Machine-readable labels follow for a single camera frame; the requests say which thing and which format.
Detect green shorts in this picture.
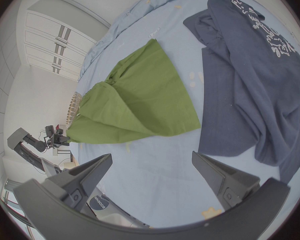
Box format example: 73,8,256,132
66,38,202,145

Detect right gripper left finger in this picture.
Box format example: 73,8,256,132
43,153,113,213

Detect white wardrobe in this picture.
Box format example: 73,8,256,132
16,0,112,82

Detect round woven basket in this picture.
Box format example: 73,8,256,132
66,91,82,127

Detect pale blue quilt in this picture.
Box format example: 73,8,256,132
77,0,199,83

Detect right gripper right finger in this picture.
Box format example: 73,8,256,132
192,151,262,211

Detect window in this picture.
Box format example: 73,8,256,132
0,179,30,233

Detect dark blue printed T-shirt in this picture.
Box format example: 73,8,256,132
183,0,300,185

